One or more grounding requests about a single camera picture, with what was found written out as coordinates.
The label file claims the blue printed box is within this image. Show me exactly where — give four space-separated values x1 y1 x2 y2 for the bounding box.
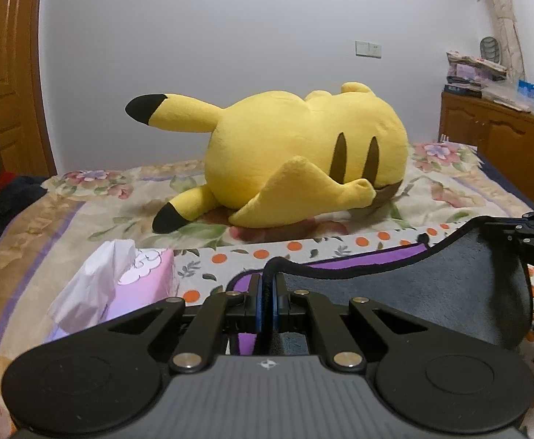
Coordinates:
515 79 534 113

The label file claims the wooden door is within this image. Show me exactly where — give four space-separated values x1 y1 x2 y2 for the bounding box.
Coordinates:
0 0 58 186

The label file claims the pink tissue box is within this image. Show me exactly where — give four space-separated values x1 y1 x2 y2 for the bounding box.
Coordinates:
53 247 177 345

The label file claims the grey ribbed ornament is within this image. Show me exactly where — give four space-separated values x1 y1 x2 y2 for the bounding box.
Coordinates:
479 35 501 62

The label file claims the orange dotted bed cloth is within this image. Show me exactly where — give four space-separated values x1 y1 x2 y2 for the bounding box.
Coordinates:
170 220 534 439

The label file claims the white tissue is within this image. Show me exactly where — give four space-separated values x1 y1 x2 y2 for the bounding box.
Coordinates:
48 239 137 334

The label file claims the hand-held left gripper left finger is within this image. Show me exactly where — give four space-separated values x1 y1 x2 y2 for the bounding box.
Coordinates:
107 278 268 372

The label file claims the wooden cabinet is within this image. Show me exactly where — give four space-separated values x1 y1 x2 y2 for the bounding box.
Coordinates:
438 90 534 215

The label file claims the white wall switch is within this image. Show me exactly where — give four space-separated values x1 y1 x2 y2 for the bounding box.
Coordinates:
355 40 382 59

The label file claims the stack of magazines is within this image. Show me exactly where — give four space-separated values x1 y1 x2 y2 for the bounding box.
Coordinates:
444 49 509 98

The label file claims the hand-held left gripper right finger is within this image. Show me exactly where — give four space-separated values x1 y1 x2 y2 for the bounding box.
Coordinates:
271 278 428 369

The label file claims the dark blue cloth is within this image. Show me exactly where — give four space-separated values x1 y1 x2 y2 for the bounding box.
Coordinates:
0 173 49 267

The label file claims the yellow plush toy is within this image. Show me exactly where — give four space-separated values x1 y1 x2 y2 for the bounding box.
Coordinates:
125 82 409 234

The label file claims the grey and purple towel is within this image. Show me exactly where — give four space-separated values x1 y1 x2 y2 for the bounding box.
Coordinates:
227 216 533 358

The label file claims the cream curtain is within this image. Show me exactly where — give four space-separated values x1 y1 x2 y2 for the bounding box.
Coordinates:
476 0 531 84

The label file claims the floral blanket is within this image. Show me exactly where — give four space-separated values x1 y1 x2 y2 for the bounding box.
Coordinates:
0 141 534 439

